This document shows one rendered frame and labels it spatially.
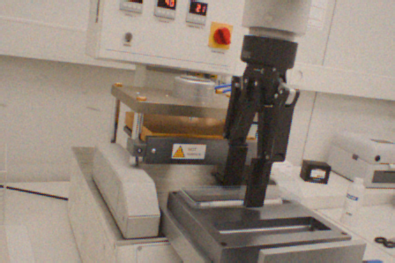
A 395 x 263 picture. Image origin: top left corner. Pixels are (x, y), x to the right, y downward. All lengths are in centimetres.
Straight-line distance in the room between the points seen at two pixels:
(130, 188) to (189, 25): 43
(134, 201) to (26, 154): 72
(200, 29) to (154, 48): 11
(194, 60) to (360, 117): 114
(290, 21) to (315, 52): 111
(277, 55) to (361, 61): 132
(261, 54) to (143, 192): 26
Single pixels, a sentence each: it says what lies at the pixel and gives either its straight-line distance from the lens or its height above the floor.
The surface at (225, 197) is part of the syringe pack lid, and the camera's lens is 57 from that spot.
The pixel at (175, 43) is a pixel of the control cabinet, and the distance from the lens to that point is 87.
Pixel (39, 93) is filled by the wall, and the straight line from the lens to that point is 121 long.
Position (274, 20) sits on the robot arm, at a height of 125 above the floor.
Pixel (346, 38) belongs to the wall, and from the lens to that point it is 175.
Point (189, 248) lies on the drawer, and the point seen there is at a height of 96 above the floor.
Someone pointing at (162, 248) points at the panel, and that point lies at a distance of 60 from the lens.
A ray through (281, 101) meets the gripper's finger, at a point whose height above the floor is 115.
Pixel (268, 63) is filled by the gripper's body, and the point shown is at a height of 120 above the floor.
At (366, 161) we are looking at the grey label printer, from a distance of 159.
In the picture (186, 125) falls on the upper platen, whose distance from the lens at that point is 74.
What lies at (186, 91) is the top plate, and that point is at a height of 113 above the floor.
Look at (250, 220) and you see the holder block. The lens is 54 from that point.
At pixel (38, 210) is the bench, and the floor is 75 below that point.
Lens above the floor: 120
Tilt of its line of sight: 12 degrees down
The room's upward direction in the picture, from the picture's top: 9 degrees clockwise
